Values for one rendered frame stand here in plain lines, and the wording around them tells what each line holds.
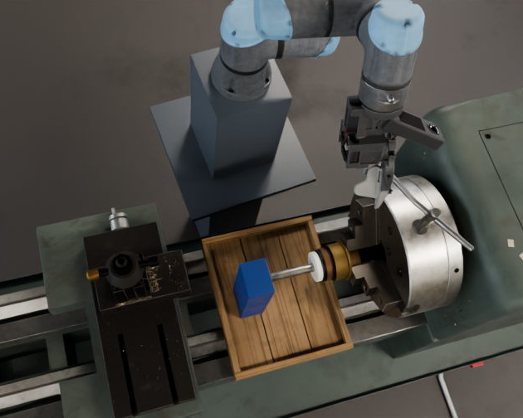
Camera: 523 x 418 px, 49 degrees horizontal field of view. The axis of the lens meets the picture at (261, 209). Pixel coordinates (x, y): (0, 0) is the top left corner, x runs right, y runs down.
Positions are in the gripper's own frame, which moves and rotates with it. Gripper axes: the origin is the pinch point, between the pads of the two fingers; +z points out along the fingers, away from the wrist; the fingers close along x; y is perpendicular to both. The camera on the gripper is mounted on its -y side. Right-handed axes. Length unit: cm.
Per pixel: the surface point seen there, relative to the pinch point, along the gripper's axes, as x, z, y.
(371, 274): 0.0, 28.5, -3.6
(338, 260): -2.9, 25.9, 3.6
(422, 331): -2, 60, -23
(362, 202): -11.2, 16.9, -2.4
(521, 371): -25, 145, -90
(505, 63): -168, 94, -123
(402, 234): -0.4, 15.4, -8.1
